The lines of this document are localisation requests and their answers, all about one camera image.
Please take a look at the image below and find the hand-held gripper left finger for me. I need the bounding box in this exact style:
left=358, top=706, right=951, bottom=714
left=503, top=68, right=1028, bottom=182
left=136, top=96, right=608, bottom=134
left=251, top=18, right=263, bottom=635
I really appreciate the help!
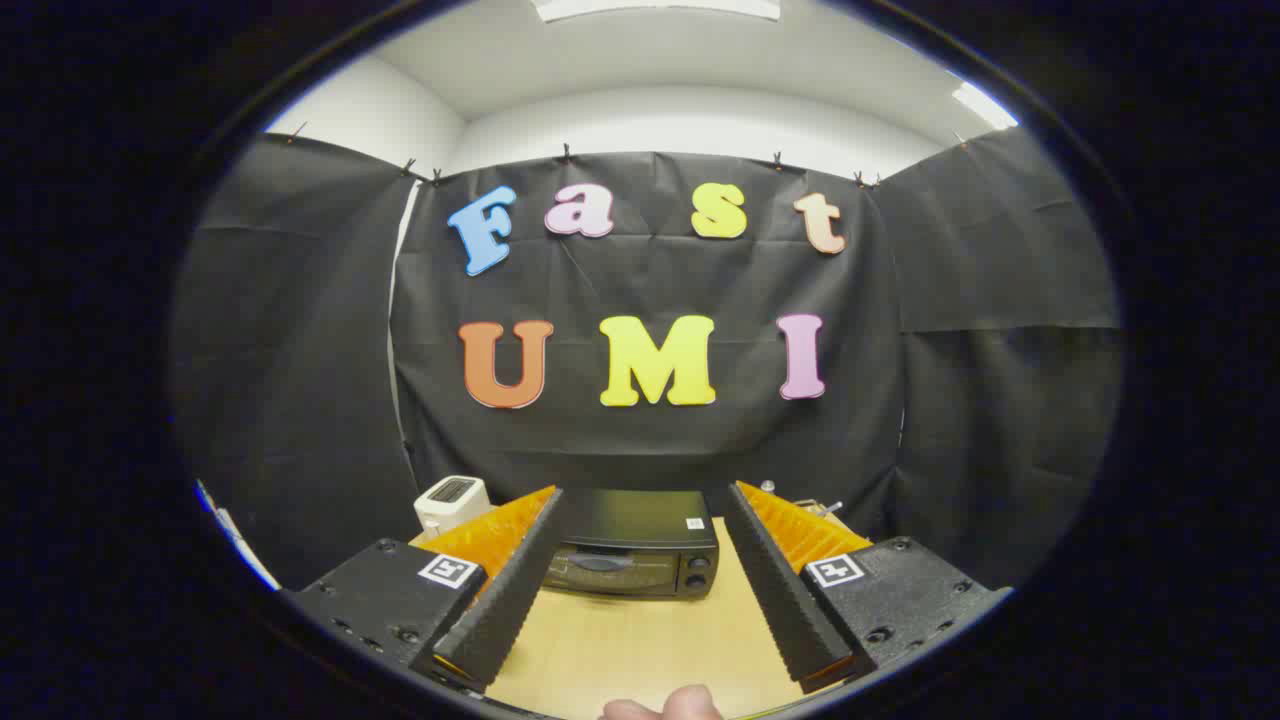
left=283, top=486, right=564, bottom=696

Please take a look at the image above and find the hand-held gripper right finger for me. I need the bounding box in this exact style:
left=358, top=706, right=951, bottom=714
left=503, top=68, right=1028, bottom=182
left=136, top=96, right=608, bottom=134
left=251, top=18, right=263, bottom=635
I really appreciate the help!
left=724, top=481, right=1013, bottom=694

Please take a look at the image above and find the black toaster oven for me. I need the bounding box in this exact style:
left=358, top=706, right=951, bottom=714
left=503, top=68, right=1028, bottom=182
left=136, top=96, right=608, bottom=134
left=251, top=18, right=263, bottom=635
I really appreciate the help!
left=540, top=488, right=721, bottom=601

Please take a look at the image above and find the white pop-up toaster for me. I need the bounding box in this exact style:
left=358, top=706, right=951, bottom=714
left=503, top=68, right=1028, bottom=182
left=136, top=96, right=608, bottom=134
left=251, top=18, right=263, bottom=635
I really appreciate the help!
left=414, top=476, right=493, bottom=541

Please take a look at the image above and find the ceiling light panel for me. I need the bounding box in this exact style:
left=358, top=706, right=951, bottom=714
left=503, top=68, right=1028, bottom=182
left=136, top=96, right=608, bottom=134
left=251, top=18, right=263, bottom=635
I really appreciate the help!
left=950, top=82, right=1019, bottom=131
left=530, top=0, right=783, bottom=23

